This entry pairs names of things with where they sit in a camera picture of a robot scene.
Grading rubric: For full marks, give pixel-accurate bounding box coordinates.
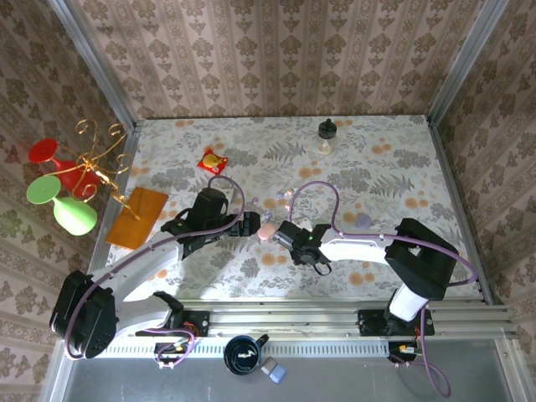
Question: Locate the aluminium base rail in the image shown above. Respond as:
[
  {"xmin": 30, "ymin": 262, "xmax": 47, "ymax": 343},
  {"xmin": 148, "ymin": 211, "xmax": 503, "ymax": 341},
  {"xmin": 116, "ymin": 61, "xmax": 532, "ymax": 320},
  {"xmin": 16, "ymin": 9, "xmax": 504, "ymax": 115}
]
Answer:
[{"xmin": 58, "ymin": 299, "xmax": 516, "ymax": 340}]

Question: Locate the green plastic wine glass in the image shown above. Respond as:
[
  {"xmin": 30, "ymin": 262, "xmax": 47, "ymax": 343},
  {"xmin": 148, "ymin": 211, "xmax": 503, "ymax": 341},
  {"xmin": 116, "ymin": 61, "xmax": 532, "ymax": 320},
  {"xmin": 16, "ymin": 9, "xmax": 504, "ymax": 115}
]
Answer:
[{"xmin": 26, "ymin": 174, "xmax": 98, "ymax": 236}]

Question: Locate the red yellow snack packet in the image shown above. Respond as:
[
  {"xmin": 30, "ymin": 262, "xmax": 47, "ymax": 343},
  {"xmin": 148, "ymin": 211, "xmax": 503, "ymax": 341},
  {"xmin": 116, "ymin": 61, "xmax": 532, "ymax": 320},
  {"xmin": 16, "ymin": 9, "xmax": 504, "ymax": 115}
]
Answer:
[{"xmin": 196, "ymin": 147, "xmax": 229, "ymax": 175}]

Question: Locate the black mug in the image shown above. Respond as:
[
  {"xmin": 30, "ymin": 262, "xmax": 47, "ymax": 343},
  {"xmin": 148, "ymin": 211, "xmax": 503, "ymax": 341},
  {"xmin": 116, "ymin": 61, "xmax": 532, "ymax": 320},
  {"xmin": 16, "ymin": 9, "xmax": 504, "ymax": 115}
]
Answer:
[{"xmin": 223, "ymin": 333, "xmax": 271, "ymax": 377}]

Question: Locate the black power connector block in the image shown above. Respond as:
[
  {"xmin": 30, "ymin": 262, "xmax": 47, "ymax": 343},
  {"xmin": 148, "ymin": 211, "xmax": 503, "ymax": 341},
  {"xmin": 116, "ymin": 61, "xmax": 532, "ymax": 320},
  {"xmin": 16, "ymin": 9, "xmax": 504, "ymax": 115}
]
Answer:
[
  {"xmin": 153, "ymin": 342, "xmax": 196, "ymax": 370},
  {"xmin": 387, "ymin": 341, "xmax": 420, "ymax": 366}
]

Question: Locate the orange flat sheet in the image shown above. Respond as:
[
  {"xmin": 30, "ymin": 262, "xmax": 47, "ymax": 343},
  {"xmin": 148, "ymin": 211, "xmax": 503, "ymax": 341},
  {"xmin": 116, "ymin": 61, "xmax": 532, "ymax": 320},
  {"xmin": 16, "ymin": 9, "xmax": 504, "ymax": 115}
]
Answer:
[{"xmin": 104, "ymin": 187, "xmax": 170, "ymax": 252}]

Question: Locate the aluminium frame post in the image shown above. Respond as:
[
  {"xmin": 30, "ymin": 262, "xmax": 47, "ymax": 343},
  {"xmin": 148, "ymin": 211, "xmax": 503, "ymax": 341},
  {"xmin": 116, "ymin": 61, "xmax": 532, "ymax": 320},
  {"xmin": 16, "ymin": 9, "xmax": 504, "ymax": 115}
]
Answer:
[
  {"xmin": 48, "ymin": 0, "xmax": 142, "ymax": 131},
  {"xmin": 426, "ymin": 0, "xmax": 510, "ymax": 126}
]

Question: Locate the gold wire glass rack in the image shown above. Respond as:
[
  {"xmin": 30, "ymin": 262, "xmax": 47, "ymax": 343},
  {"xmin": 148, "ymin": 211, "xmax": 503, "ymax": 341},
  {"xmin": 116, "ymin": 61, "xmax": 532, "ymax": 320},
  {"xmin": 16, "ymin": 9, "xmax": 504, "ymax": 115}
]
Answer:
[{"xmin": 56, "ymin": 119, "xmax": 142, "ymax": 221}]

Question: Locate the pink earbud charging case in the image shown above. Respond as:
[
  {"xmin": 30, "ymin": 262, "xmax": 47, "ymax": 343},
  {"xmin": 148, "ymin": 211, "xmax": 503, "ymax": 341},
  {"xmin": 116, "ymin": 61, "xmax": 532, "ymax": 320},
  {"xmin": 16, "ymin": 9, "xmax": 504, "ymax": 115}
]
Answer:
[{"xmin": 256, "ymin": 221, "xmax": 277, "ymax": 243}]

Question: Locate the small blue grey box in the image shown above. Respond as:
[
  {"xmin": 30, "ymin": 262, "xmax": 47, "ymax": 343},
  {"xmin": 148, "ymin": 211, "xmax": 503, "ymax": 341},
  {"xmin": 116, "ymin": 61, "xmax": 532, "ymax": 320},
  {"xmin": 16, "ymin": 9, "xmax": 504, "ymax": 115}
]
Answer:
[{"xmin": 260, "ymin": 357, "xmax": 288, "ymax": 385}]

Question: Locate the glass jar with black lid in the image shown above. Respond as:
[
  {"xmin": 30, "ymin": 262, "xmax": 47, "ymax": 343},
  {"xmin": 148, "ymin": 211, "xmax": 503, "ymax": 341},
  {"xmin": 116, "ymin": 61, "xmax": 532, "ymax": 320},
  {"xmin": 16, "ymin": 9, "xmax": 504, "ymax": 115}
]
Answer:
[{"xmin": 317, "ymin": 118, "xmax": 337, "ymax": 156}]

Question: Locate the white slotted cable duct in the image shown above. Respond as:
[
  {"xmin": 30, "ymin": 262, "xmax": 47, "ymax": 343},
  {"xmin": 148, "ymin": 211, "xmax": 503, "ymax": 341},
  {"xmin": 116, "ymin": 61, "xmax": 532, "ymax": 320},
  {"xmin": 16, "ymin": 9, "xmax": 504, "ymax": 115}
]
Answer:
[{"xmin": 73, "ymin": 341, "xmax": 393, "ymax": 359}]

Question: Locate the red plastic wine glass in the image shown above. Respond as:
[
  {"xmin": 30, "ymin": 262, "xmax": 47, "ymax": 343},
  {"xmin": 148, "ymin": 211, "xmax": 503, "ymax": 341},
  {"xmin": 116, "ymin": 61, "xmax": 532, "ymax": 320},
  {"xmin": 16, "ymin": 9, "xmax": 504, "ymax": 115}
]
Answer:
[{"xmin": 28, "ymin": 137, "xmax": 101, "ymax": 198}]

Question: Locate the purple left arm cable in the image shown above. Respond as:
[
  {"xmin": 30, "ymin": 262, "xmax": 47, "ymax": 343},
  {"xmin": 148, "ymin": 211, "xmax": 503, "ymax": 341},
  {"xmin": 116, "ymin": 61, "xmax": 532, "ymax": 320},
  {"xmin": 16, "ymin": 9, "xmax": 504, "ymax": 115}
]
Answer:
[{"xmin": 62, "ymin": 174, "xmax": 246, "ymax": 370}]

